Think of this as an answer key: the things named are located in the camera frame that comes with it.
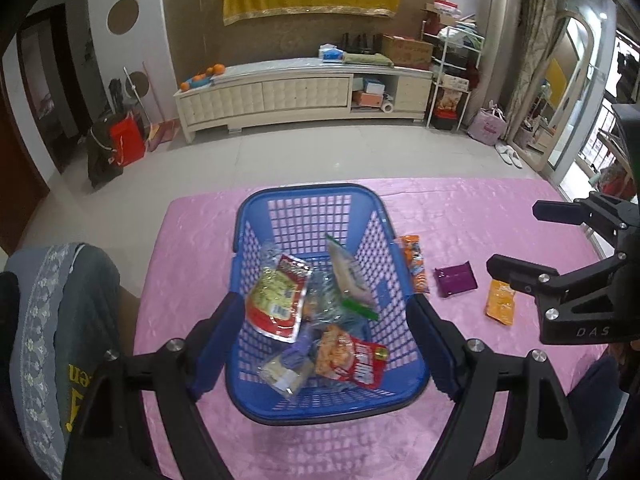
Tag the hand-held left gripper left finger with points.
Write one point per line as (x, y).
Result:
(220, 345)

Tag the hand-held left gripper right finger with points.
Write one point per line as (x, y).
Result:
(430, 345)

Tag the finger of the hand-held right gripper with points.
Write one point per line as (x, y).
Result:
(560, 210)
(520, 272)

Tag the yellow snack packet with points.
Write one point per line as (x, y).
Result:
(500, 302)

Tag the large red-yellow clear bag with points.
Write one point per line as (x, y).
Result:
(275, 300)

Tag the cracker packet with white strip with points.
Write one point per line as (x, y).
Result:
(285, 375)

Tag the red snack packet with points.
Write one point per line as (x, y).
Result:
(355, 360)

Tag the blue silver snack wrapper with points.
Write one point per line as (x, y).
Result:
(300, 347)

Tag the cracker packet with green tab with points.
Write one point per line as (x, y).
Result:
(350, 275)

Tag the blue plastic basket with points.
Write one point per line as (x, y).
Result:
(300, 210)

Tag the person's right forearm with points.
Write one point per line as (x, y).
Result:
(595, 400)

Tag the purple snack packet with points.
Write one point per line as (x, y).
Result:
(455, 280)

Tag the white slipper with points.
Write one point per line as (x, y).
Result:
(501, 151)
(514, 158)

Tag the orange snack packet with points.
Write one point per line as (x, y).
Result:
(415, 265)

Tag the pink tablecloth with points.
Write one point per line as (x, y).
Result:
(200, 240)

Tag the pink bag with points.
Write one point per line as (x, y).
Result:
(487, 127)

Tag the patterned curtain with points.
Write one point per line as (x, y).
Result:
(530, 45)

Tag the white shelf rack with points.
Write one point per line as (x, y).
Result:
(452, 60)

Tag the white paper roll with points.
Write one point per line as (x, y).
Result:
(386, 106)

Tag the broom with dustpan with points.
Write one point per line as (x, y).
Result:
(162, 135)

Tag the black bag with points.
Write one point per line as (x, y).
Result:
(100, 160)

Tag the brown cardboard box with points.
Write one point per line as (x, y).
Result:
(405, 52)

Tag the orange box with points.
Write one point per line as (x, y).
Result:
(366, 99)

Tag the red paper bag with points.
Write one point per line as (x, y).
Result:
(127, 140)

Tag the green folded cloth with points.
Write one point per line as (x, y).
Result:
(367, 59)

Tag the white tufted tv cabinet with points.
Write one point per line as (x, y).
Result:
(280, 95)

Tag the blue tissue box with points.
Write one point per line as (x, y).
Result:
(331, 54)

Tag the dark wooden door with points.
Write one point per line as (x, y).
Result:
(50, 85)

